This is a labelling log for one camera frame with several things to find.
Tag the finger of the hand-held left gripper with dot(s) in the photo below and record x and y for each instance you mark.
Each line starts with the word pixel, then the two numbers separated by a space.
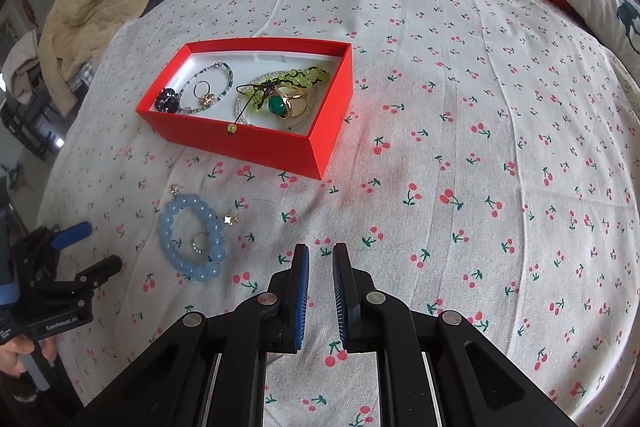
pixel 100 269
pixel 75 232

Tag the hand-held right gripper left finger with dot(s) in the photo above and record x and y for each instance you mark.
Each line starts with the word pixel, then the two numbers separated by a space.
pixel 301 297

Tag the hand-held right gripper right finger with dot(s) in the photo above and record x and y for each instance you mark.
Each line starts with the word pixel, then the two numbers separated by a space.
pixel 341 297

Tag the red cardboard box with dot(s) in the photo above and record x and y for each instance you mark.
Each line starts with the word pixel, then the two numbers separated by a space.
pixel 280 152

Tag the person's left hand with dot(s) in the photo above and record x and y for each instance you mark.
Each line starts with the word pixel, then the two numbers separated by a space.
pixel 15 354

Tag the gold star earring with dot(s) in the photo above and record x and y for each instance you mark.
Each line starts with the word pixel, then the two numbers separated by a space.
pixel 228 219

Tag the small gold drop earring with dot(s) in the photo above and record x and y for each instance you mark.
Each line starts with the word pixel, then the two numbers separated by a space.
pixel 175 191

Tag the black metal rack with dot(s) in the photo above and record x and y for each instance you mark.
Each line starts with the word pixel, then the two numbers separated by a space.
pixel 30 127

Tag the plaid cloth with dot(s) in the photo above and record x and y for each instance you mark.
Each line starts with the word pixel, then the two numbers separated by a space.
pixel 80 74

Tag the pile of light clothing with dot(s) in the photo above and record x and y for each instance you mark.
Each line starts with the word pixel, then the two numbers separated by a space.
pixel 25 67

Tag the cherry print bedsheet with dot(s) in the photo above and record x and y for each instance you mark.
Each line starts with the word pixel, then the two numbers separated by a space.
pixel 450 107

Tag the white deer print pillow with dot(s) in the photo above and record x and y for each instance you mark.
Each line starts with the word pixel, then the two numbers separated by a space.
pixel 605 17

